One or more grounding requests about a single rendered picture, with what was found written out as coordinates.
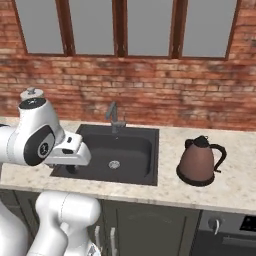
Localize silver oven knob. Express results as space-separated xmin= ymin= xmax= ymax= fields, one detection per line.
xmin=207 ymin=215 xmax=225 ymax=236

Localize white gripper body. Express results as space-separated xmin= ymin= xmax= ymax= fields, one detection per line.
xmin=44 ymin=145 xmax=92 ymax=168

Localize dark grey oven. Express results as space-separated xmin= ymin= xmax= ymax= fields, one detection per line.
xmin=189 ymin=209 xmax=256 ymax=256

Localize brown framed window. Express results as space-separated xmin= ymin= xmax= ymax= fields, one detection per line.
xmin=11 ymin=0 xmax=243 ymax=62

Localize white cupboard door handle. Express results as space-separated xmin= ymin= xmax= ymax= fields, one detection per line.
xmin=109 ymin=226 xmax=117 ymax=256
xmin=94 ymin=225 xmax=102 ymax=252

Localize dark grey tap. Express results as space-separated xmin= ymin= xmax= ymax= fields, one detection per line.
xmin=105 ymin=101 xmax=127 ymax=135

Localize brown kettle with black handle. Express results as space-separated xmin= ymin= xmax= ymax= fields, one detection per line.
xmin=175 ymin=134 xmax=228 ymax=188

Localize black sink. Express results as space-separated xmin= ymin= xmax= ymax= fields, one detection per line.
xmin=49 ymin=123 xmax=160 ymax=187

